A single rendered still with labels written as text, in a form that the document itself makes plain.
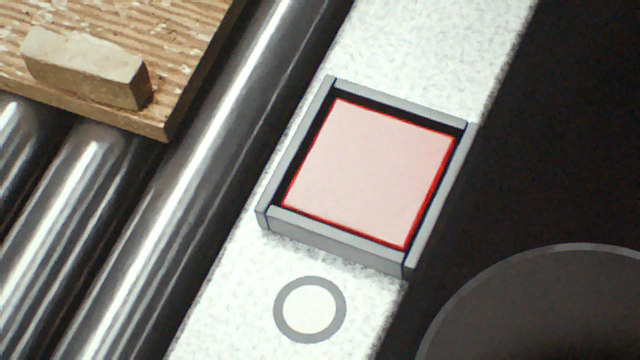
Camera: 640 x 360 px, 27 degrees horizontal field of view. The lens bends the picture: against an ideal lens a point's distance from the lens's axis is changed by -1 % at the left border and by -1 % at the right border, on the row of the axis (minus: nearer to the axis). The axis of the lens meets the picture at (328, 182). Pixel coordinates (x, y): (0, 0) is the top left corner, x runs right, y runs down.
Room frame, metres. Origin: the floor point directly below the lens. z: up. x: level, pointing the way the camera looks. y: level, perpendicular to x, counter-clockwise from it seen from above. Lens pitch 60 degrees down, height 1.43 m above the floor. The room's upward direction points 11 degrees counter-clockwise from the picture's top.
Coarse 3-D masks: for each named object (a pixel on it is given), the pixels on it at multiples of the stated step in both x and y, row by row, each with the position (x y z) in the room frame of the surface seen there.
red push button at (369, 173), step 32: (320, 128) 0.31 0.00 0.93; (352, 128) 0.31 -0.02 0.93; (384, 128) 0.31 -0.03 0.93; (416, 128) 0.30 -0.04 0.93; (320, 160) 0.30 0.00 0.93; (352, 160) 0.29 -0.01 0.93; (384, 160) 0.29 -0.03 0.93; (416, 160) 0.29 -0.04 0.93; (448, 160) 0.29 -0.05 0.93; (288, 192) 0.29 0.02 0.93; (320, 192) 0.28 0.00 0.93; (352, 192) 0.28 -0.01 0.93; (384, 192) 0.28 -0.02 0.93; (416, 192) 0.27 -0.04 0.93; (352, 224) 0.26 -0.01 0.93; (384, 224) 0.26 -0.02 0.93; (416, 224) 0.26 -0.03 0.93
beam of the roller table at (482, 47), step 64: (384, 0) 0.39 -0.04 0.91; (448, 0) 0.38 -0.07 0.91; (512, 0) 0.37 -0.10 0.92; (320, 64) 0.36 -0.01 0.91; (384, 64) 0.35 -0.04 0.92; (448, 64) 0.34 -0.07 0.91; (512, 64) 0.34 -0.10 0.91; (256, 192) 0.30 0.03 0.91; (256, 256) 0.26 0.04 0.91; (320, 256) 0.26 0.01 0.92; (448, 256) 0.27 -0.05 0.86; (192, 320) 0.24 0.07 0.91; (256, 320) 0.23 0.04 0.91; (384, 320) 0.22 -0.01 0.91
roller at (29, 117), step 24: (0, 96) 0.37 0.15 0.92; (24, 96) 0.37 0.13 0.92; (0, 120) 0.36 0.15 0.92; (24, 120) 0.36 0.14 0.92; (48, 120) 0.36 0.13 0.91; (72, 120) 0.37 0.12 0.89; (0, 144) 0.35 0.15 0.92; (24, 144) 0.35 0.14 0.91; (48, 144) 0.35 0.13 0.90; (0, 168) 0.34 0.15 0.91; (24, 168) 0.34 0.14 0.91; (0, 192) 0.33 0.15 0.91; (24, 192) 0.33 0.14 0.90; (0, 216) 0.32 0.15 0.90
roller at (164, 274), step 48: (288, 0) 0.39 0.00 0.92; (336, 0) 0.40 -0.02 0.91; (240, 48) 0.37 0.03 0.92; (288, 48) 0.37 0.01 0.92; (240, 96) 0.35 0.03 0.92; (288, 96) 0.35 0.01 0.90; (192, 144) 0.33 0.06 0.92; (240, 144) 0.32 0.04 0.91; (144, 192) 0.31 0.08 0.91; (192, 192) 0.30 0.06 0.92; (240, 192) 0.31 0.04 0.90; (144, 240) 0.28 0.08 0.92; (192, 240) 0.28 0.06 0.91; (96, 288) 0.26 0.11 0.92; (144, 288) 0.26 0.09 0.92; (192, 288) 0.26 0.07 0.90; (96, 336) 0.24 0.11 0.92; (144, 336) 0.24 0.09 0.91
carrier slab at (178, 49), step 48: (0, 0) 0.42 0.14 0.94; (48, 0) 0.41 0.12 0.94; (96, 0) 0.41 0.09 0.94; (144, 0) 0.40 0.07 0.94; (192, 0) 0.39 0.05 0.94; (240, 0) 0.39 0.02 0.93; (0, 48) 0.39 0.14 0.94; (144, 48) 0.37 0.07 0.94; (192, 48) 0.37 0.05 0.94; (48, 96) 0.36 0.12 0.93; (192, 96) 0.35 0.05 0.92
